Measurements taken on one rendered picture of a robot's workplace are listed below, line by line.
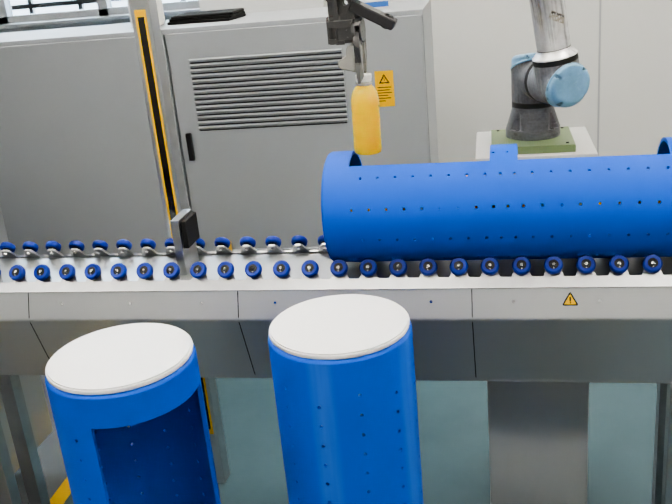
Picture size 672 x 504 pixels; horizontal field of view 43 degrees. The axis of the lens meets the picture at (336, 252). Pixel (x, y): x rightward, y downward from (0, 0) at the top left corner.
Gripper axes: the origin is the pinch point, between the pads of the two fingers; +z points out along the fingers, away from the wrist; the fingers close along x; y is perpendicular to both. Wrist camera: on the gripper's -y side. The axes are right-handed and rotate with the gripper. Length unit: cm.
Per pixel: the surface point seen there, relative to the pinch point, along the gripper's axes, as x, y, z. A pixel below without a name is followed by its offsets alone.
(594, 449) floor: -58, -59, 143
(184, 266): 5, 52, 46
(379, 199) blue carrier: 12.8, -3.5, 27.3
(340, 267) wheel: 10.5, 8.3, 45.4
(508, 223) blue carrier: 13.9, -33.5, 34.1
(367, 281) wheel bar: 11, 2, 49
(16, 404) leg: -5, 121, 95
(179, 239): 5, 52, 39
